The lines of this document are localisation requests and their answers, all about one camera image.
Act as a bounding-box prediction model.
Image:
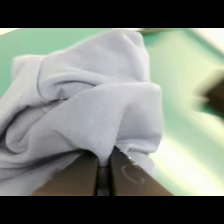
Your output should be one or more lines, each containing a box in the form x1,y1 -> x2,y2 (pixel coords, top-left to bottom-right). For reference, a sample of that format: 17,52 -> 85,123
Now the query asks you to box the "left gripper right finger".
109,147 -> 173,197

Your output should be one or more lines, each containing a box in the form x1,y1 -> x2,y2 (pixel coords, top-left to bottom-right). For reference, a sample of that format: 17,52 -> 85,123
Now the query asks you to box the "purple shirt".
0,29 -> 165,197

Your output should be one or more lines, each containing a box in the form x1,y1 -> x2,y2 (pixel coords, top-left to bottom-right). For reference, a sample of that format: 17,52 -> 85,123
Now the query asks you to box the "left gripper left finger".
32,151 -> 100,197

